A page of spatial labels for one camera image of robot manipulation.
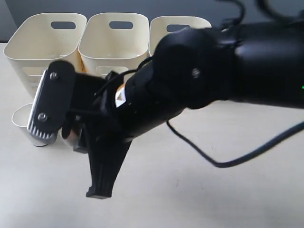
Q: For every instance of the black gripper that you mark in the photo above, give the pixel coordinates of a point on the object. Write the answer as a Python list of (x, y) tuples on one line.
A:
[(106, 114)]

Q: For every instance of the white paper cup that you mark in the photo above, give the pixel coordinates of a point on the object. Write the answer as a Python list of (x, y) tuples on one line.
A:
[(20, 119)]

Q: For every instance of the dark brown wooden cup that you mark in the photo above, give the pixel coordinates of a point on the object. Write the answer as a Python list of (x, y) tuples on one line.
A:
[(71, 137)]

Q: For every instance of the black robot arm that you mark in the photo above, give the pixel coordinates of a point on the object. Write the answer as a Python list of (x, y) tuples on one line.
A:
[(190, 69)]

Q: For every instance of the middle cream plastic bin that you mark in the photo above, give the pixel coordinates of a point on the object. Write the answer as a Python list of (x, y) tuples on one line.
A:
[(114, 41)]

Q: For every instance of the cream plastic bin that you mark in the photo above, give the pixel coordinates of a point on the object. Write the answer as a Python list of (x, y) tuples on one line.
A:
[(42, 39), (158, 27), (114, 41)]

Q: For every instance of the left cream plastic bin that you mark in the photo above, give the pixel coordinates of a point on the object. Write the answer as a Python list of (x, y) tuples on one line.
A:
[(42, 39)]

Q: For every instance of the right cream plastic bin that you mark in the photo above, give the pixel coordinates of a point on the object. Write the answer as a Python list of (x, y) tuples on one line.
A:
[(158, 27)]

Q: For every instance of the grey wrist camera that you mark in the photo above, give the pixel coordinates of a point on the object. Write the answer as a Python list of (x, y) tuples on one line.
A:
[(52, 101)]

